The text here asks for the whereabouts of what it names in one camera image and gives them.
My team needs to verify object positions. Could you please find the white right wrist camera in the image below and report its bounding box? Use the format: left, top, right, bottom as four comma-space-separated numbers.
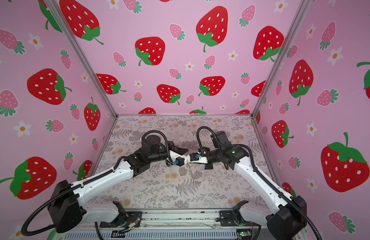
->
187, 153, 209, 164

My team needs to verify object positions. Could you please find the aluminium front rail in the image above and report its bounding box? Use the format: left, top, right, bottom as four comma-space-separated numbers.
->
71, 209, 259, 231

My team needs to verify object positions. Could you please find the aluminium corner post right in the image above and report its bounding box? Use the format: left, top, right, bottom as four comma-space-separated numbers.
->
252, 0, 313, 120

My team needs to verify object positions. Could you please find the aluminium corner post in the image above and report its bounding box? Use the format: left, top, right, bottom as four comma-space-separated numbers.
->
252, 0, 313, 120
45, 0, 117, 119

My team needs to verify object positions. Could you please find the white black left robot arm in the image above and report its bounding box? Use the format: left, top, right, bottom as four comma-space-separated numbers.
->
47, 135, 189, 234

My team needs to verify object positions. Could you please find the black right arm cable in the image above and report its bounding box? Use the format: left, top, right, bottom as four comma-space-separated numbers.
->
196, 125, 324, 240

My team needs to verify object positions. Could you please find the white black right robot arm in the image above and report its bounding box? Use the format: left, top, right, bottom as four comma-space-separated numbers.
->
190, 131, 308, 240

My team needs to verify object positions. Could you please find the clear acrylic keyring holder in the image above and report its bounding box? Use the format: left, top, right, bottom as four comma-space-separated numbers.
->
187, 163, 195, 182

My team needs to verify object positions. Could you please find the perforated grey cable duct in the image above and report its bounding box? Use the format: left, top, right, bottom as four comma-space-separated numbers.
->
64, 229, 243, 240

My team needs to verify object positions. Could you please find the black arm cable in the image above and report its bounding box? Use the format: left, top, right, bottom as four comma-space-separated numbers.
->
21, 130, 173, 240
196, 125, 324, 240

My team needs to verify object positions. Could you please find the aluminium corner post left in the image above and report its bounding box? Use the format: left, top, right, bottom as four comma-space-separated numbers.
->
45, 0, 117, 119

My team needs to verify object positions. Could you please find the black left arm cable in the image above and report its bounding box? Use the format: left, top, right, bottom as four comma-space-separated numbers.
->
21, 130, 173, 240

